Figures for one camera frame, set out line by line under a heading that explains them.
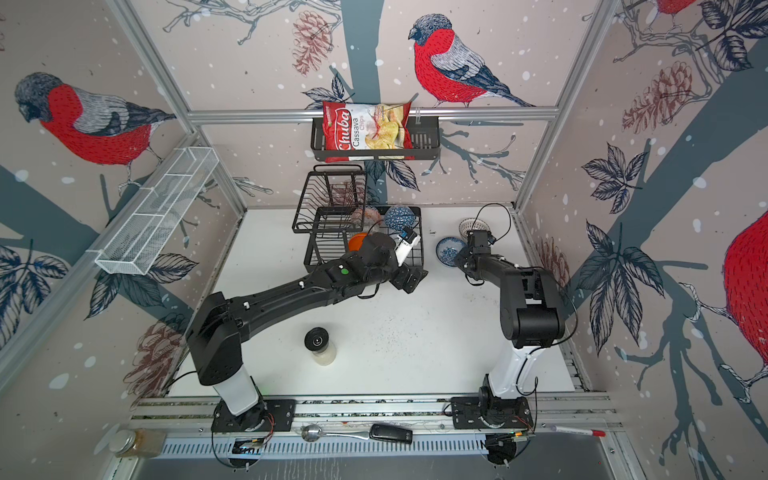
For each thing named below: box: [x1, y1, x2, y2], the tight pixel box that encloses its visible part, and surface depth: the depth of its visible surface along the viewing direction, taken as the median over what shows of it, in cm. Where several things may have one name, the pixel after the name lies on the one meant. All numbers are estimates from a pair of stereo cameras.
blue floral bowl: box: [436, 236, 467, 267], surface depth 106 cm
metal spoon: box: [301, 424, 370, 442], surface depth 71 cm
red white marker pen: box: [550, 425, 606, 437], surface depth 73 cm
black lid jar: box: [304, 327, 337, 366], surface depth 77 cm
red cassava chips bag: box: [322, 102, 415, 163], surface depth 90 cm
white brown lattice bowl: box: [459, 218, 491, 237], surface depth 113 cm
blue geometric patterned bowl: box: [384, 205, 417, 231], surface depth 116 cm
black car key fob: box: [369, 423, 413, 444], surface depth 70 cm
